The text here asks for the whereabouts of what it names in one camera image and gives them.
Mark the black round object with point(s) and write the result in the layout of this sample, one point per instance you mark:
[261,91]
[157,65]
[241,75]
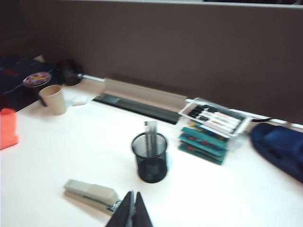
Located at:
[68,72]

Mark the beige metal stapler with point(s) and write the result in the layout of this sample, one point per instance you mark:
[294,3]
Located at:
[94,190]

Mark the white earbuds case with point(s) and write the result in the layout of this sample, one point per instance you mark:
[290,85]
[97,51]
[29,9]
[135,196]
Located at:
[78,101]

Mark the brown desk partition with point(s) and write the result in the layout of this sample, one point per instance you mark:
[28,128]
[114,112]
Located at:
[165,47]

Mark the white marker black cap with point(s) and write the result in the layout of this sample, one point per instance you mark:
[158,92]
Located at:
[217,121]
[222,117]

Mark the black box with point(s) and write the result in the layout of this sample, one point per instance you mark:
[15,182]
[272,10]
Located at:
[14,71]

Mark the dark blue slipper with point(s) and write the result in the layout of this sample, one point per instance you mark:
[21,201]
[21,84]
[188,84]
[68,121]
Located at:
[279,146]

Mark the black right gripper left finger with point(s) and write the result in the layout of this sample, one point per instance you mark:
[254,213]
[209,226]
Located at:
[123,212]

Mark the clear tray with markers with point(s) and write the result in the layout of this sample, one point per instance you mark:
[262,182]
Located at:
[213,124]

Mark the black mesh pen holder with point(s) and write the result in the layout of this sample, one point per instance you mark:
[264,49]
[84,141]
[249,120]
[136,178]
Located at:
[151,163]

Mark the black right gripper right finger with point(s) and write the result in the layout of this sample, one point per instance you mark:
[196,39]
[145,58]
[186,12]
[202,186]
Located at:
[142,212]

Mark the clear plastic drawer organizer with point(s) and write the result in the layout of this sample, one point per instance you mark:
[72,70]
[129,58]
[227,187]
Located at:
[203,144]

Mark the silver metal rod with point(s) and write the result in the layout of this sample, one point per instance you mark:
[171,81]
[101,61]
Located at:
[92,77]

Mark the round colourful disc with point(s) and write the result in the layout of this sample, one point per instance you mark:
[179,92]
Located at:
[36,79]

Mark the orange plastic cup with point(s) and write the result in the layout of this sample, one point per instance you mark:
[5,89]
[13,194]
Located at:
[8,130]

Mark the beige paper cup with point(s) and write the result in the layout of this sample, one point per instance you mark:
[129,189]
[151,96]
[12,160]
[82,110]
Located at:
[54,101]

